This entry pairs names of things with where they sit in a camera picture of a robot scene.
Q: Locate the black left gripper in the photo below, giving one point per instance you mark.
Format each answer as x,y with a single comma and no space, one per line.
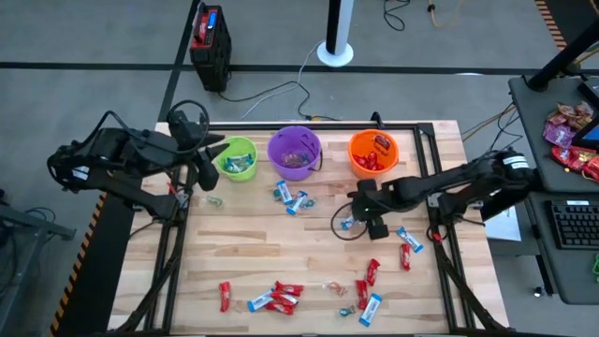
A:
194,147

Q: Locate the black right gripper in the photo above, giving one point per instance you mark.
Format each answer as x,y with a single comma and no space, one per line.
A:
372,201

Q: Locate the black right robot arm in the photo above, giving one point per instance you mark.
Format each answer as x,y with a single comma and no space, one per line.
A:
444,180

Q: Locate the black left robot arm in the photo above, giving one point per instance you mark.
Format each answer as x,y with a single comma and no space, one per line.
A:
117,150

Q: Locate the purple candy bag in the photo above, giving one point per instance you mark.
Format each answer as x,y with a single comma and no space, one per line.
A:
558,134

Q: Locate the red candy pile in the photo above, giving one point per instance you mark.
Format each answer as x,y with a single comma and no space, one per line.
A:
578,159

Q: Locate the brown candy bags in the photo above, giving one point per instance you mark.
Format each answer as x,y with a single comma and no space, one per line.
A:
573,112

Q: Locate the orange plastic bucket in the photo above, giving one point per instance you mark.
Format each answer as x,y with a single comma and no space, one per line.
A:
374,174

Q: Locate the green plastic bucket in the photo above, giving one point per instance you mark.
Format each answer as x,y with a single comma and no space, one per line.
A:
236,177

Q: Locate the purple plastic bucket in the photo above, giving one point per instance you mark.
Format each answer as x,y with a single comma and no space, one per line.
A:
295,174

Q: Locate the red black tool case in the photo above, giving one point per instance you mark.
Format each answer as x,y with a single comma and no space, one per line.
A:
213,61

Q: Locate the white paper sheet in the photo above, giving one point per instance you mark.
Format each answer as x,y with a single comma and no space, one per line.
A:
503,224

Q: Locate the grey side desk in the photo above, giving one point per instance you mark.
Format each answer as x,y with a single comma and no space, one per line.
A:
538,140

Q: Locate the small desk caster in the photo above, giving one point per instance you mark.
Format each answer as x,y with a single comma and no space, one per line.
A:
538,291

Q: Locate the black metal stand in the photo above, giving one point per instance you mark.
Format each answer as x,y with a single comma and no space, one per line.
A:
28,224

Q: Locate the black keyboard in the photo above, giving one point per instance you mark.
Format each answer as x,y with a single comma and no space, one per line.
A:
575,227

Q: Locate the black laptop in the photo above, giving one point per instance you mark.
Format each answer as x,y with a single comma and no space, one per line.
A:
590,136

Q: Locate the green object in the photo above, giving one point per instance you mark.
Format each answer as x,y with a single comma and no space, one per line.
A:
596,267

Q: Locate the black monitor pole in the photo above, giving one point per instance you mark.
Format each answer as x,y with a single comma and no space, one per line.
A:
561,56

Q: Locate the orange black hazard tape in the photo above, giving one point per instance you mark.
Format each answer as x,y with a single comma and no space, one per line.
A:
551,25

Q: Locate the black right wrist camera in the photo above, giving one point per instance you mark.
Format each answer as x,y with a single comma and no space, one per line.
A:
378,230

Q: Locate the white black post stand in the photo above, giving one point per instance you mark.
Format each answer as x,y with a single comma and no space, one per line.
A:
338,23

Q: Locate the black hazard striped base plate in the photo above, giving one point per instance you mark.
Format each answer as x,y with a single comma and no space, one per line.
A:
89,281

